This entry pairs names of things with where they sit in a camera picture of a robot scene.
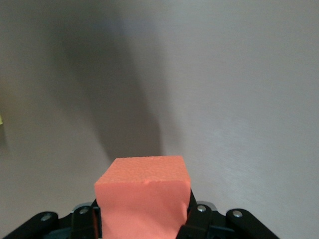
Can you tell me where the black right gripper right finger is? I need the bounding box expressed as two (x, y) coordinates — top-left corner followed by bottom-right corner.
(179, 191), (277, 239)

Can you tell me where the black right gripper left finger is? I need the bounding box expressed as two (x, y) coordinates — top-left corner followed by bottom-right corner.
(1, 199), (103, 239)

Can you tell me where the orange foam cube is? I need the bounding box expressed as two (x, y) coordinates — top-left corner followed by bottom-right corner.
(94, 155), (192, 239)

